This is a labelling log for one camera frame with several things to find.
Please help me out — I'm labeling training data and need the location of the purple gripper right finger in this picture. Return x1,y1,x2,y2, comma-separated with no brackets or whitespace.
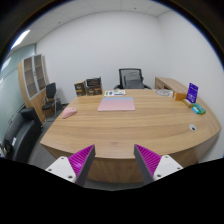
133,143,184,185

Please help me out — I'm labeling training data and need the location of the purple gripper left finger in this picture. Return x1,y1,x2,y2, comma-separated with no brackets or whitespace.
45,144,97,188

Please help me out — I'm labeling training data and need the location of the pink computer mouse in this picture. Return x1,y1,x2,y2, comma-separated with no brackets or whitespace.
62,107,77,119

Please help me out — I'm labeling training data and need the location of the pink mouse pad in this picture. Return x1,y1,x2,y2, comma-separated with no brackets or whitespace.
98,97,135,112

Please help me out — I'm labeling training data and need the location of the black leather sofa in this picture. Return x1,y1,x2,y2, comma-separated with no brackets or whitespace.
3,107,42,163

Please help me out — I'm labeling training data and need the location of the small black side chair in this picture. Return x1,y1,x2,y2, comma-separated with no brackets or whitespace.
42,82,62,112

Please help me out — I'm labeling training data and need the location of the orange small box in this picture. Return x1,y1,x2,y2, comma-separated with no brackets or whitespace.
174,92,187,101

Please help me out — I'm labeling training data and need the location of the green blue packet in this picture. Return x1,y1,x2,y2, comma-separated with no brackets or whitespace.
192,103,206,115

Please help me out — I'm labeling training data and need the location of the brown box left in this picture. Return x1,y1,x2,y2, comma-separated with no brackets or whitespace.
74,81,86,96

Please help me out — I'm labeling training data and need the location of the green white leaflet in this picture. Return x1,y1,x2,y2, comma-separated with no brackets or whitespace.
104,90,126,97

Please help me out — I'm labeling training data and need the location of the dark box right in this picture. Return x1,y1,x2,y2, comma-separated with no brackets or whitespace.
86,77,102,96

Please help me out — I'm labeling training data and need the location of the wooden side cabinet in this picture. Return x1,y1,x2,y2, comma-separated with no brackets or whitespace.
154,77,188,93

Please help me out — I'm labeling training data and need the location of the black mesh office chair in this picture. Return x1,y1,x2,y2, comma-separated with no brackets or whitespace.
114,68,149,89

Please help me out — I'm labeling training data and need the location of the purple standing sign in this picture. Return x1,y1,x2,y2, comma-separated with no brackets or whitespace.
186,83,198,103

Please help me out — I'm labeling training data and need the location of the wooden bookshelf cabinet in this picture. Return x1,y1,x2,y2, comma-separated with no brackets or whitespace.
18,55,47,122

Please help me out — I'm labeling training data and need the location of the ceiling light panel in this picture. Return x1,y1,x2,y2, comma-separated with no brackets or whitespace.
10,30,30,50

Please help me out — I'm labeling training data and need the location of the desk cable grommet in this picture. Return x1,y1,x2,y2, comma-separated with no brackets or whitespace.
189,124,197,131

